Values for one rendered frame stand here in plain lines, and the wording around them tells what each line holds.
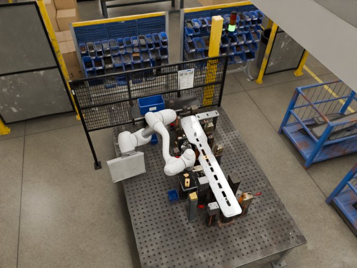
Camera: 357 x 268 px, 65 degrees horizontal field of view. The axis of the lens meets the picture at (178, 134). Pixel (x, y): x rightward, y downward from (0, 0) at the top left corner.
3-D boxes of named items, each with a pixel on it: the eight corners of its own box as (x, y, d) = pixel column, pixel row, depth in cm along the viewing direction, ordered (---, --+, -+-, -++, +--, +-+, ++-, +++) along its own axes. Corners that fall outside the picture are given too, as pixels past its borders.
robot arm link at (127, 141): (118, 153, 315) (113, 134, 314) (132, 149, 326) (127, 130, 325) (125, 152, 302) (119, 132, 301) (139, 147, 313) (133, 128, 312)
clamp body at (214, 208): (216, 225, 285) (221, 208, 259) (206, 228, 283) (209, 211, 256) (212, 217, 291) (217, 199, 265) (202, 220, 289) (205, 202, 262)
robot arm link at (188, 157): (189, 156, 247) (177, 163, 242) (190, 144, 236) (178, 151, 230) (197, 164, 241) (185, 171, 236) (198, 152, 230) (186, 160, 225)
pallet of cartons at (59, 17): (84, 48, 636) (72, 1, 559) (47, 52, 621) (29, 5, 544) (82, 24, 714) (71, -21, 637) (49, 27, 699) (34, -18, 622)
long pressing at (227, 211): (245, 212, 264) (245, 211, 263) (223, 218, 259) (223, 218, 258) (195, 115, 352) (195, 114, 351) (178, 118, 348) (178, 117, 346)
